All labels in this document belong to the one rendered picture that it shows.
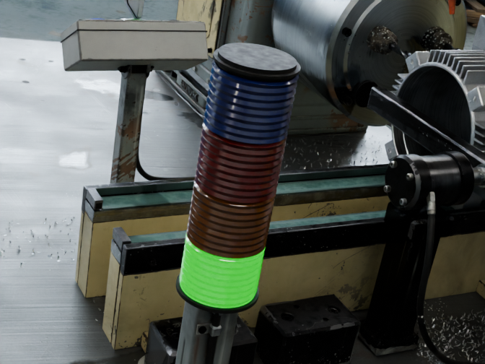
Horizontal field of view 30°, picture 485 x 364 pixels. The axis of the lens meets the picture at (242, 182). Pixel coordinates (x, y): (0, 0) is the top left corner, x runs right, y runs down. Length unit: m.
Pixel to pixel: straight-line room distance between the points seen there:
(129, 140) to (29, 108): 0.42
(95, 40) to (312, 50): 0.36
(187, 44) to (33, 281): 0.35
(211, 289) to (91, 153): 0.79
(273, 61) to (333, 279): 0.52
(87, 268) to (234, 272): 0.42
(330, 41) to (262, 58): 0.69
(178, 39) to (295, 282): 0.34
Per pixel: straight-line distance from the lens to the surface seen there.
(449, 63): 1.14
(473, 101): 1.10
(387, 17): 1.33
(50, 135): 1.48
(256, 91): 0.59
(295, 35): 1.38
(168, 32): 1.15
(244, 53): 0.62
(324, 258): 1.07
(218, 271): 0.65
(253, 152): 0.61
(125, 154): 1.20
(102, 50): 1.11
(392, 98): 1.18
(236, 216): 0.63
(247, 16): 1.49
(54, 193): 1.30
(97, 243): 1.04
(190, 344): 0.71
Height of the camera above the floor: 1.40
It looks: 25 degrees down
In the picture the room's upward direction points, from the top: 10 degrees clockwise
